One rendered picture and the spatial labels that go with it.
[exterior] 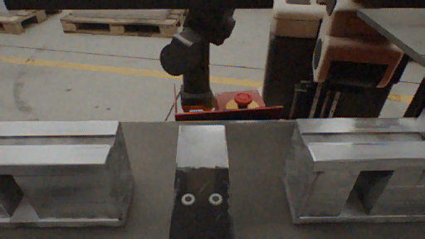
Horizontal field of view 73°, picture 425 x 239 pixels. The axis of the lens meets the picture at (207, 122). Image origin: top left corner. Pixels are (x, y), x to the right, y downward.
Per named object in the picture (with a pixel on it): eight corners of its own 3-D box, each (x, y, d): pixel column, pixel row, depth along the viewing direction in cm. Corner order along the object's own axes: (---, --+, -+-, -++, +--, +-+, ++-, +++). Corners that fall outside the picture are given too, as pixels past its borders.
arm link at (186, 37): (238, 19, 55) (200, -2, 56) (219, 22, 45) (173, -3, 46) (212, 73, 61) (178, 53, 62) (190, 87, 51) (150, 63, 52)
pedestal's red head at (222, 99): (253, 128, 76) (261, 66, 65) (270, 173, 64) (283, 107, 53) (178, 134, 75) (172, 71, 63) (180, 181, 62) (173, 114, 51)
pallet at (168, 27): (188, 13, 354) (188, 1, 345) (174, 38, 292) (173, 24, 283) (96, 9, 367) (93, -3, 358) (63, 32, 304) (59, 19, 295)
